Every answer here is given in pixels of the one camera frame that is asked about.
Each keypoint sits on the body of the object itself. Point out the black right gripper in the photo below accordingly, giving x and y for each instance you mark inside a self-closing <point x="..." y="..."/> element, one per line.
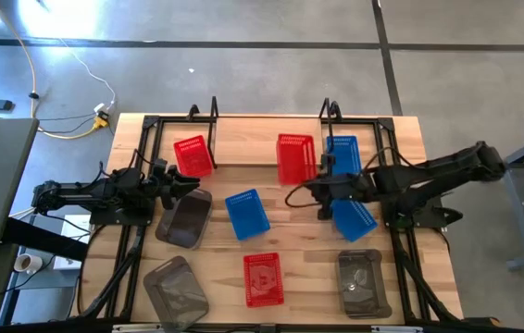
<point x="338" y="187"/>

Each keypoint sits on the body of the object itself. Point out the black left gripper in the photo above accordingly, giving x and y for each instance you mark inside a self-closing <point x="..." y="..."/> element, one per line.
<point x="165" y="185"/>

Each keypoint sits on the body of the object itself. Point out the red plastic slotted basket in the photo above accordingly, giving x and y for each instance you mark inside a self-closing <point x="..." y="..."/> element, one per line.
<point x="263" y="279"/>
<point x="192" y="156"/>
<point x="295" y="159"/>

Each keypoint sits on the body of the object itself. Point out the blue plastic slotted basket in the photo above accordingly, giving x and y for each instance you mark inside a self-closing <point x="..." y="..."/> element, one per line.
<point x="346" y="151"/>
<point x="247" y="215"/>
<point x="355" y="223"/>

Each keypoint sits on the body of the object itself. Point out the smoky grey translucent basket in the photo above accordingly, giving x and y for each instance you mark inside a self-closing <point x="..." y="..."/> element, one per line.
<point x="176" y="293"/>
<point x="184" y="218"/>
<point x="363" y="283"/>

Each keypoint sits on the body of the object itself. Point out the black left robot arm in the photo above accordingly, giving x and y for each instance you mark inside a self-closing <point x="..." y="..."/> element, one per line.
<point x="100" y="192"/>

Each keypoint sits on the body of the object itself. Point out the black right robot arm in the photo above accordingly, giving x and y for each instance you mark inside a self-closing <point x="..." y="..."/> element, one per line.
<point x="452" y="168"/>

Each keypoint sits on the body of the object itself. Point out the white power adapter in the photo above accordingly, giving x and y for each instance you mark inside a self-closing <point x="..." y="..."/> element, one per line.
<point x="100" y="108"/>

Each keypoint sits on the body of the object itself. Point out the white flat box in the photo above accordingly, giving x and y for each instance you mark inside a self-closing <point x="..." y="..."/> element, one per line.
<point x="74" y="226"/>

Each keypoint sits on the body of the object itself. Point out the black desk leg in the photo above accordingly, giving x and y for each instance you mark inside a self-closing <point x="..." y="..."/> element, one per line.
<point x="42" y="238"/>

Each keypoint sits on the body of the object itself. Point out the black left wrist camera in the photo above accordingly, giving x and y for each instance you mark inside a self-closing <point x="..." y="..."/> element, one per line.
<point x="159" y="166"/>

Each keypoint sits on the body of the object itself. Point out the black aluminium rig frame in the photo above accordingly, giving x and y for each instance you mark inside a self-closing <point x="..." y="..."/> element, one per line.
<point x="178" y="119"/>

